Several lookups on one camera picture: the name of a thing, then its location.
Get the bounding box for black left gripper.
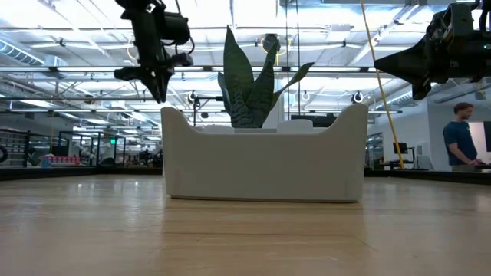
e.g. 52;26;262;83
114;9;194;104

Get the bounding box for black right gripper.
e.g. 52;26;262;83
374;2;491;100

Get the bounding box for white pill bottle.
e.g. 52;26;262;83
276;119;315;134

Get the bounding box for grey plastic basket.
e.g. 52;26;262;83
160;103;370;203

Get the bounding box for snake plant in white pot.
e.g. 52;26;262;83
217;25;315;130

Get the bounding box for person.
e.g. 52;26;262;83
442;101;487;173

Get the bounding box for black flat screen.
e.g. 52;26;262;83
290;113;341;128

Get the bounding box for red and white boxes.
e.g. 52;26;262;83
44;155;82;167

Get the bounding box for storage shelf rack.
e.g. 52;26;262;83
0;128;31;169

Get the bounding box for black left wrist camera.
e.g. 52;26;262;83
163;11;192;47

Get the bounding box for yellow cord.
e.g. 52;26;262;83
358;0;406;170

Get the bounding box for ceiling cord reel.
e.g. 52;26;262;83
262;33;282;54

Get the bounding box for black aluminium table frame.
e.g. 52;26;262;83
0;165;491;186

